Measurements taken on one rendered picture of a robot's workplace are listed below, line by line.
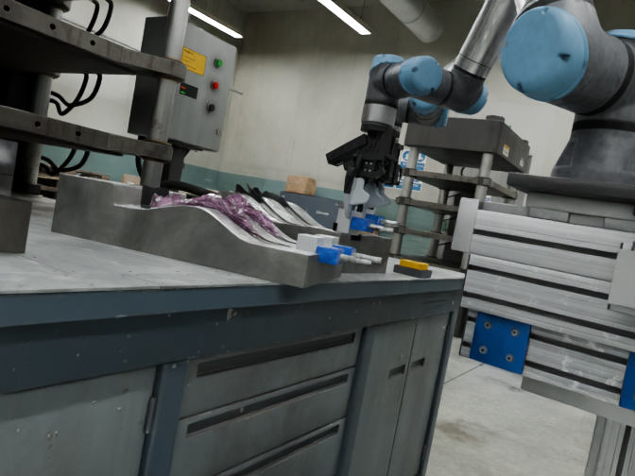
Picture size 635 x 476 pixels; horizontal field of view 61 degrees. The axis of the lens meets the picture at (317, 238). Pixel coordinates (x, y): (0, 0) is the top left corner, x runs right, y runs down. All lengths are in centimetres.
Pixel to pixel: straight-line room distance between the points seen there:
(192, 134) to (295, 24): 832
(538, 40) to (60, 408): 78
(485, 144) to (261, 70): 597
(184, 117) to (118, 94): 708
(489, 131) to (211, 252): 448
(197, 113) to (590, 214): 144
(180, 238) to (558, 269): 61
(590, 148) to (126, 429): 78
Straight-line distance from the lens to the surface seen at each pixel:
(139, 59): 174
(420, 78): 112
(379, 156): 118
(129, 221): 102
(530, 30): 86
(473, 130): 530
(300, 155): 940
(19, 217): 82
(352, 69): 925
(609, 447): 117
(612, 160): 90
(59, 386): 75
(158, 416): 86
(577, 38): 83
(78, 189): 108
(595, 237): 89
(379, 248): 134
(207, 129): 204
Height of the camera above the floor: 93
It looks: 3 degrees down
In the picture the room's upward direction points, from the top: 10 degrees clockwise
